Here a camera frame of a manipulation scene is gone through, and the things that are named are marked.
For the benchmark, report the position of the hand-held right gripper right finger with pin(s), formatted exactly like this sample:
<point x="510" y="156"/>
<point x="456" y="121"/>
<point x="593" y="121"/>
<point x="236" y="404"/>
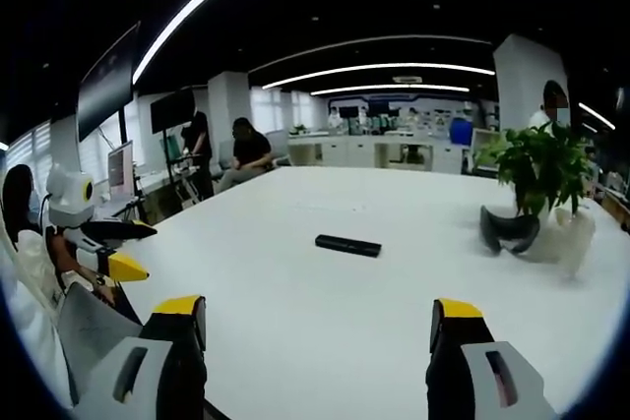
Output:
<point x="472" y="371"/>

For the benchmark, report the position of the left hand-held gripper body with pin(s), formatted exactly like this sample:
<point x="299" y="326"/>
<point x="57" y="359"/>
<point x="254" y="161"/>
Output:
<point x="66" y="198"/>

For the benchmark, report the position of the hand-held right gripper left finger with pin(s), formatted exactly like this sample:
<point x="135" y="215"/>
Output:
<point x="147" y="371"/>

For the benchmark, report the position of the black remote control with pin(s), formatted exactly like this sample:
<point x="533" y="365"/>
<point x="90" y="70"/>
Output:
<point x="348" y="245"/>

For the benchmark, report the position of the black tripod stand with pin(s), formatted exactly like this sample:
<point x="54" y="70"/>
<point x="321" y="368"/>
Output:
<point x="138" y="198"/>

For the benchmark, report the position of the lit computer monitor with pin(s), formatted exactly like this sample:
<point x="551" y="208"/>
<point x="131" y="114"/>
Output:
<point x="120" y="169"/>

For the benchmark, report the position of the grey laptop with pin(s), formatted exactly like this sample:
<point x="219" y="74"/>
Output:
<point x="93" y="326"/>

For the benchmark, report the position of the metal equipment cart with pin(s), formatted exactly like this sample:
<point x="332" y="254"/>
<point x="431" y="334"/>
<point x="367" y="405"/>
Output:
<point x="184" y="179"/>

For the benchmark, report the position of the black screen on stand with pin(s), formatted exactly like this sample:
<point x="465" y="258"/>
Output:
<point x="172" y="110"/>

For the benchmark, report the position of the dark grey headset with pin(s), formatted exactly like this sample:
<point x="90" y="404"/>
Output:
<point x="509" y="233"/>

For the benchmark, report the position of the white plant pot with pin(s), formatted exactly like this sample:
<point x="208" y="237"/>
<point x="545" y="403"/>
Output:
<point x="571" y="238"/>

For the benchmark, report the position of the grey office chair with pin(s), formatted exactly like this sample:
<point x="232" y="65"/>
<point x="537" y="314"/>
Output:
<point x="279" y="147"/>

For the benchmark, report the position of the small green counter plant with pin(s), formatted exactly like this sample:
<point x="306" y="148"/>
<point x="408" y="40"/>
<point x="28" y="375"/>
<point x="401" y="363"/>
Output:
<point x="298" y="129"/>

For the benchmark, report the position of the green potted plant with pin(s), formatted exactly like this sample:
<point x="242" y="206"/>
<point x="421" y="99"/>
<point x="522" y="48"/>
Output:
<point x="539" y="164"/>

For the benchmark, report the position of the long curved ceiling light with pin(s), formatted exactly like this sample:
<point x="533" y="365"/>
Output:
<point x="197" y="2"/>

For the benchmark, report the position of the blue barrel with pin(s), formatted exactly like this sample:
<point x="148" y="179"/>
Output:
<point x="461" y="130"/>

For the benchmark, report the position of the white cabinet counter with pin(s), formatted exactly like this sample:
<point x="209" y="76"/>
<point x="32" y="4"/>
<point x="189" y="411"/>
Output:
<point x="354" y="149"/>

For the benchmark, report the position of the ceiling light strip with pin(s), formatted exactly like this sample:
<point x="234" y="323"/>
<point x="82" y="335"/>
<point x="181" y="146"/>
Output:
<point x="379" y="68"/>
<point x="394" y="89"/>
<point x="596" y="116"/>

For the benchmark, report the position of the ceiling air vent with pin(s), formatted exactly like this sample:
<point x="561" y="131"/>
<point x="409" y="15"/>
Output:
<point x="407" y="78"/>

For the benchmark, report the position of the large dark wall screen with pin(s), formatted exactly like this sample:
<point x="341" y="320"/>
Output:
<point x="106" y="85"/>

